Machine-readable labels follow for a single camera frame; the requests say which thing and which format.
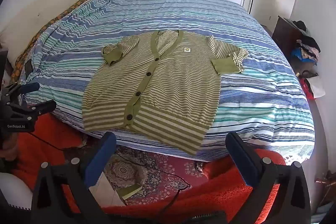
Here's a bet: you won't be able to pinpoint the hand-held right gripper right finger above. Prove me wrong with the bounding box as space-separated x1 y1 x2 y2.
226 132 312 224

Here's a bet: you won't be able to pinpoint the white paper sheets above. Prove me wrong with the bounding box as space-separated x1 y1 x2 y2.
89 174 127 208

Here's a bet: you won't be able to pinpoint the cream headboard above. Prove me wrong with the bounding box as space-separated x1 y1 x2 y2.
0 0 109 67

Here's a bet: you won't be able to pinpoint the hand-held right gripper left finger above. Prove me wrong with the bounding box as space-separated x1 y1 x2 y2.
30 132 117 224

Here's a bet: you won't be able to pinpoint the pile of clothes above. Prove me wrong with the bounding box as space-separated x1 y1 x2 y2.
290 20 321 67

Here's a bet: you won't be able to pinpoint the person's left hand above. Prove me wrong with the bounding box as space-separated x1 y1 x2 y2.
0 133 19 162

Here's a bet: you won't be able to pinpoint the red bag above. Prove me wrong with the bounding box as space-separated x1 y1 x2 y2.
299 70 326 100

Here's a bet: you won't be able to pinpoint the black cable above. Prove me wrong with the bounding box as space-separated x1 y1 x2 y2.
115 153 190 214
28 132 88 151

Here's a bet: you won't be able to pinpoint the orange fluffy rug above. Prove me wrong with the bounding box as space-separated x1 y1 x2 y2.
12 113 287 224

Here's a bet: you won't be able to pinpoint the white round object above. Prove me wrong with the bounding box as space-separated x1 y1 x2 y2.
0 173 34 210

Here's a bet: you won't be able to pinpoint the green notepad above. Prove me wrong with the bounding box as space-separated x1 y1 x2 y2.
122 184 144 200

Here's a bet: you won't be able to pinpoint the dark wooden nightstand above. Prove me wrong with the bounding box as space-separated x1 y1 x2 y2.
271 15 303 57

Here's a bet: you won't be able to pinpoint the green striped cardigan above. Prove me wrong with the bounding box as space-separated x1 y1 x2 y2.
82 29 249 156

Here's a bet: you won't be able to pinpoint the blue striped bed blanket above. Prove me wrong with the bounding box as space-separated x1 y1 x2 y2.
20 0 316 163

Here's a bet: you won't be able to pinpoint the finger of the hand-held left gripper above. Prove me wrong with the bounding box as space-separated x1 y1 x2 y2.
4 82 40 99
12 100 57 117

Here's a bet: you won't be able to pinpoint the patterned carpet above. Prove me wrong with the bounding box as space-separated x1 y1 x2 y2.
79 145 211 204

